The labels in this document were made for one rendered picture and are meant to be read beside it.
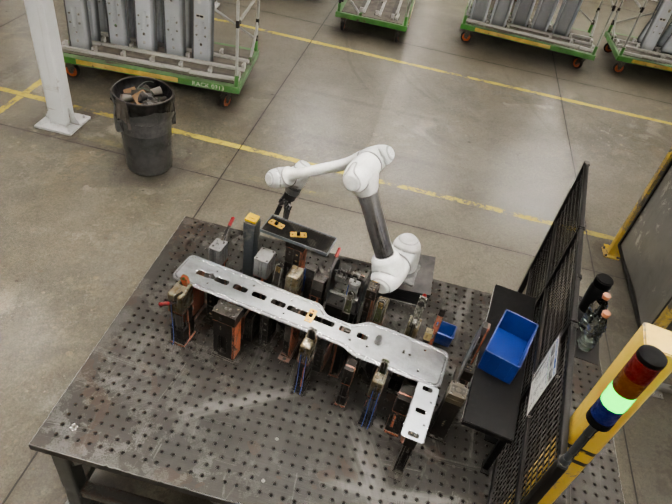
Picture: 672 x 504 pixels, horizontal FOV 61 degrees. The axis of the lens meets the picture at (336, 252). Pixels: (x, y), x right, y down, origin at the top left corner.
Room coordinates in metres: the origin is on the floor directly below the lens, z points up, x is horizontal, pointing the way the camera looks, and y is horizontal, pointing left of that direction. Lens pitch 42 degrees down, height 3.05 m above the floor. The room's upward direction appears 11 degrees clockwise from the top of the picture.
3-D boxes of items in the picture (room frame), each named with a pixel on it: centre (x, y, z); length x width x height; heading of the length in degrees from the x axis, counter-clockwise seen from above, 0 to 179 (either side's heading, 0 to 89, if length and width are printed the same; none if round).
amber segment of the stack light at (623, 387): (0.94, -0.78, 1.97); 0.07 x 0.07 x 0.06
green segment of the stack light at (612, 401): (0.94, -0.78, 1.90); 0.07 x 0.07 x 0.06
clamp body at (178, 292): (1.76, 0.67, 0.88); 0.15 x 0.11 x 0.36; 166
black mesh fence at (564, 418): (1.85, -1.01, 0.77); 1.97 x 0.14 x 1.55; 166
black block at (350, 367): (1.57, -0.16, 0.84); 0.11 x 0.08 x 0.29; 166
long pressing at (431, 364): (1.80, 0.08, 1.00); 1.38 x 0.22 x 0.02; 76
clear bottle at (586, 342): (1.53, -1.02, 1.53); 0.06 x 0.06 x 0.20
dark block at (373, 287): (1.95, -0.21, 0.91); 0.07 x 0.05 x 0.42; 166
